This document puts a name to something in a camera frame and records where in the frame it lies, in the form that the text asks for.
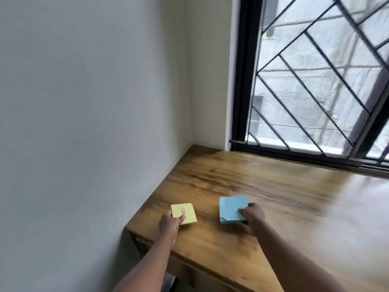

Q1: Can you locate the person's right forearm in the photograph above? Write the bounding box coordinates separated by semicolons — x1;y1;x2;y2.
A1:
248;220;350;292

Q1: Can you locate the blue sticky note pad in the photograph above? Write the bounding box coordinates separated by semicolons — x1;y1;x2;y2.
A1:
219;195;249;224

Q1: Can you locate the person's right hand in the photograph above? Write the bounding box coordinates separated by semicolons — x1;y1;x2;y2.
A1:
238;203;267;228

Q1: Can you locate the black window frame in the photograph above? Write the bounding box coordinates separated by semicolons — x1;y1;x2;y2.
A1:
229;0;389;179

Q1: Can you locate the wooden desk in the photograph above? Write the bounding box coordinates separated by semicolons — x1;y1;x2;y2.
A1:
125;145;389;292

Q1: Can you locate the person's left forearm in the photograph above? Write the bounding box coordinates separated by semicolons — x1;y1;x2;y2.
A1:
112;237;177;292

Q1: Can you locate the person's left hand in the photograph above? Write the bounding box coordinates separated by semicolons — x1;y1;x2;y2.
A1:
159;210;186;246

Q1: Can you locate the black diagonal window grille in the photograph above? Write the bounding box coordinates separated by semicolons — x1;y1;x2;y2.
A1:
247;0;389;158

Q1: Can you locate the yellow sticky note pad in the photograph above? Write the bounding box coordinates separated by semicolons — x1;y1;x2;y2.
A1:
170;203;198;225

